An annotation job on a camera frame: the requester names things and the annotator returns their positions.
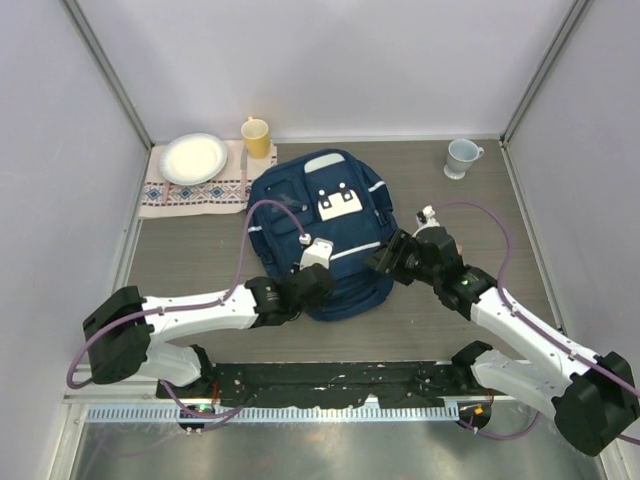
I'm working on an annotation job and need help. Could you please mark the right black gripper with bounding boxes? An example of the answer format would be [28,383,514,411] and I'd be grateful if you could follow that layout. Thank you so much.
[362,228,441,287]

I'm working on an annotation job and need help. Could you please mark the navy blue student backpack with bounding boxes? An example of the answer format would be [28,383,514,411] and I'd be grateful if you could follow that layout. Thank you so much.
[248,148,397,322]

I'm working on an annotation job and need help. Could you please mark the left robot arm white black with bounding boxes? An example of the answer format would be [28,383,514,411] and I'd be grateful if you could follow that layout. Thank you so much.
[83,263,335,399]

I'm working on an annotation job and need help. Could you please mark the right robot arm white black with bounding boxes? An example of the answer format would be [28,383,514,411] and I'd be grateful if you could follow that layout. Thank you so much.
[366,226,639,456]

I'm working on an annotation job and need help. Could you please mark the light blue footed cup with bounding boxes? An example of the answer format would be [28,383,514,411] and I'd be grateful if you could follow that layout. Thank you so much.
[443,139,485,180]

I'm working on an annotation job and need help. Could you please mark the patterned cloth placemat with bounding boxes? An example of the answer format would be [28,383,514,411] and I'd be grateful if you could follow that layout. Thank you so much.
[138,140,277,219]

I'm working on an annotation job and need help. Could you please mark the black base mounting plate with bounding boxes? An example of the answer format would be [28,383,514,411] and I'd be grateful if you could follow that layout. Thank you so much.
[173,361,489,409]

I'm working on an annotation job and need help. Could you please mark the yellow mug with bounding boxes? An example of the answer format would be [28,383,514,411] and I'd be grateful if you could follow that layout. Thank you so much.
[241,117,271,159]

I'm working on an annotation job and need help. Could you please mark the white paper plate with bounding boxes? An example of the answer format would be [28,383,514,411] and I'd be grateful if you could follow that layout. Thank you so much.
[158,133,228,186]

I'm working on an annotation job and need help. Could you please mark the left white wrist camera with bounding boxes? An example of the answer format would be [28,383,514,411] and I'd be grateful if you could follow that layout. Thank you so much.
[299,233,333,269]

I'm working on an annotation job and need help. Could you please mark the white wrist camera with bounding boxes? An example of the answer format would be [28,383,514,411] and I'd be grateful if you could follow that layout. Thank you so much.
[299,233,333,269]
[413,205,440,237]

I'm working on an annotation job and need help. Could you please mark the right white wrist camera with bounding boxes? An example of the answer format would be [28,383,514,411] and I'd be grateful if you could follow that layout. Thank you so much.
[413,205,440,237]

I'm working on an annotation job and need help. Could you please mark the white slotted cable duct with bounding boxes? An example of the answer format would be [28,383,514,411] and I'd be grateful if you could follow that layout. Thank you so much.
[85,402,459,424]

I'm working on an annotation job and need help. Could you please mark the pink handled table knife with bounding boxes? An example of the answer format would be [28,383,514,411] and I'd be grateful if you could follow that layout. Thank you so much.
[240,146,248,202]

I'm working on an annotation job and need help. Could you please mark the pink handled fork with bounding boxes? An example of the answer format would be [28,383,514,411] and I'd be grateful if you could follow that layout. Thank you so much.
[161,181,171,206]

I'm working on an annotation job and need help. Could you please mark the aluminium frame rail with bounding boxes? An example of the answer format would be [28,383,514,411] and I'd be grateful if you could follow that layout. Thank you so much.
[63,358,609,404]

